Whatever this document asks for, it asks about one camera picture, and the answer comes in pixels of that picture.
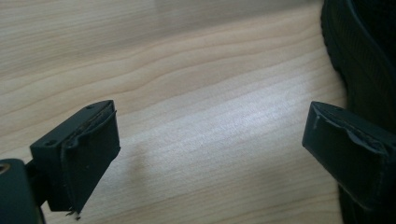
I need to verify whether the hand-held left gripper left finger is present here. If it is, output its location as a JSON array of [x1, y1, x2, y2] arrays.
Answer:
[[29, 99, 121, 221]]

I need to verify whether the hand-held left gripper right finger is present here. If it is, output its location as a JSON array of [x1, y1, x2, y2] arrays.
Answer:
[[301, 101, 396, 213]]

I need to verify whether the black ribbed shoe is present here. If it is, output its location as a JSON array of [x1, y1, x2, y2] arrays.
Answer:
[[320, 0, 396, 224]]

